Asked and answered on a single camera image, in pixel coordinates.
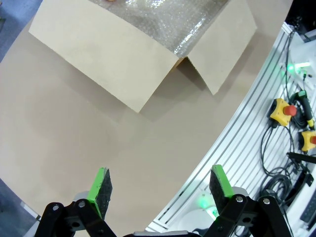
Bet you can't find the brown cardboard shipping box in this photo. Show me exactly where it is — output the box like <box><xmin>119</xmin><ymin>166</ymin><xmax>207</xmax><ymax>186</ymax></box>
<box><xmin>28</xmin><ymin>0</ymin><xmax>257</xmax><ymax>114</ymax></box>

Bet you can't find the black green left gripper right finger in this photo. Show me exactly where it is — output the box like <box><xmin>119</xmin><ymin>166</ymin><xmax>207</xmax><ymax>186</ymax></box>
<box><xmin>204</xmin><ymin>164</ymin><xmax>292</xmax><ymax>237</ymax></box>

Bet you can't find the black enabling handle green tip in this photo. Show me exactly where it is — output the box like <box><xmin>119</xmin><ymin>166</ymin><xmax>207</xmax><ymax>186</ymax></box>
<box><xmin>291</xmin><ymin>90</ymin><xmax>316</xmax><ymax>129</ymax></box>

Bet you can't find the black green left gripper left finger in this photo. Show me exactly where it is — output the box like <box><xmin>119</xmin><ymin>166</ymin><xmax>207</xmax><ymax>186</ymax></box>
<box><xmin>34</xmin><ymin>167</ymin><xmax>117</xmax><ymax>237</ymax></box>

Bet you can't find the black emergency stop cable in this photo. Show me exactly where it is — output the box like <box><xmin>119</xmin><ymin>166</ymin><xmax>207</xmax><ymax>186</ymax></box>
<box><xmin>259</xmin><ymin>124</ymin><xmax>297</xmax><ymax>178</ymax></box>

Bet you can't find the yellow emergency stop button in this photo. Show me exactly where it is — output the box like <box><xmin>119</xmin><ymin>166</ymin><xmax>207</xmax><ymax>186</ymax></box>
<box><xmin>269</xmin><ymin>98</ymin><xmax>298</xmax><ymax>128</ymax></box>
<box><xmin>298</xmin><ymin>130</ymin><xmax>316</xmax><ymax>152</ymax></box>

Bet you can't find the slotted aluminium base plate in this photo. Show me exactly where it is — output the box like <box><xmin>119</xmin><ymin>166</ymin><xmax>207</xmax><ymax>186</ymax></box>
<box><xmin>148</xmin><ymin>21</ymin><xmax>316</xmax><ymax>237</ymax></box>

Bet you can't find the black connector block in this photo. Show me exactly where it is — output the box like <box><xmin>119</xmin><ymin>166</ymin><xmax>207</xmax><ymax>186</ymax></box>
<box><xmin>299</xmin><ymin>198</ymin><xmax>316</xmax><ymax>223</ymax></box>

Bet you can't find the black coiled cable bundle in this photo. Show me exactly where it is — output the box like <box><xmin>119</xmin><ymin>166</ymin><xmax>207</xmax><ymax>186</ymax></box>
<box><xmin>260</xmin><ymin>172</ymin><xmax>301</xmax><ymax>209</ymax></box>

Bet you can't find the white control box green light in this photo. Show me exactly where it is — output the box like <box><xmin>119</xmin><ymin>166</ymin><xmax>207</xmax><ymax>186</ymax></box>
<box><xmin>287</xmin><ymin>29</ymin><xmax>316</xmax><ymax>75</ymax></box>

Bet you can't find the black flat bracket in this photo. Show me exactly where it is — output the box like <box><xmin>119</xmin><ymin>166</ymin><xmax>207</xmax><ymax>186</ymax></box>
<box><xmin>286</xmin><ymin>152</ymin><xmax>316</xmax><ymax>164</ymax></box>

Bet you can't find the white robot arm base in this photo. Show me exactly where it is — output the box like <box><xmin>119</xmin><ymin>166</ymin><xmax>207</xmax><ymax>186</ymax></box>
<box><xmin>176</xmin><ymin>191</ymin><xmax>223</xmax><ymax>237</ymax></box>

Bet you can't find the clear bubble wrap sheet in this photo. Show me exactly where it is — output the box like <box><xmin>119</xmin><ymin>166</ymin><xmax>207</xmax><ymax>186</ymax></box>
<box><xmin>97</xmin><ymin>0</ymin><xmax>227</xmax><ymax>59</ymax></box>

